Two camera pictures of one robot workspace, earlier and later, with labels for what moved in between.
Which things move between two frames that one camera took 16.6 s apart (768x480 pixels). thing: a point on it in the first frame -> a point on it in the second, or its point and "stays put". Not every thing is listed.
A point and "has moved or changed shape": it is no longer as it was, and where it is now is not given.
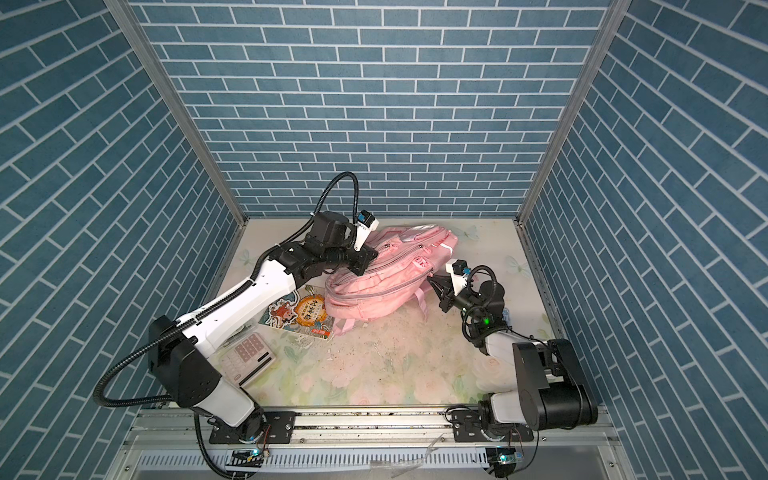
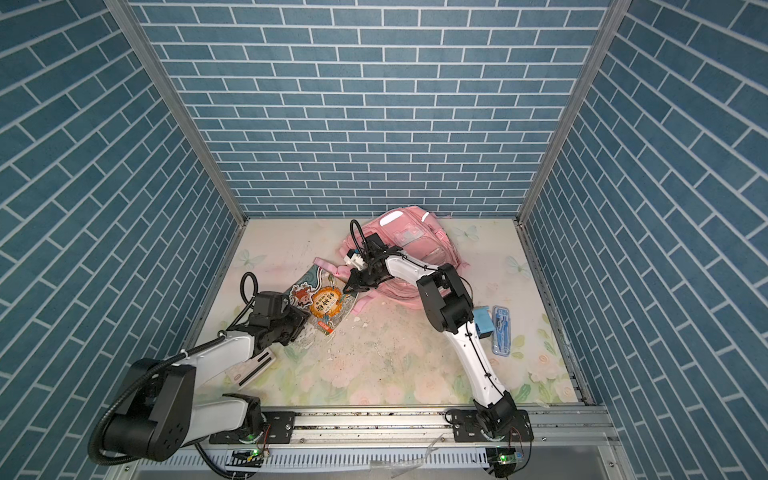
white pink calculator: x=247 y=359 stays put
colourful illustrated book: x=301 y=311 has moved or changed shape
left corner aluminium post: x=147 y=51 stays put
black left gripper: x=364 y=256 -> x=299 y=318
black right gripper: x=448 y=298 -> x=359 y=286
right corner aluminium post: x=592 y=65 stays put
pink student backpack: x=392 y=281 has moved or changed shape
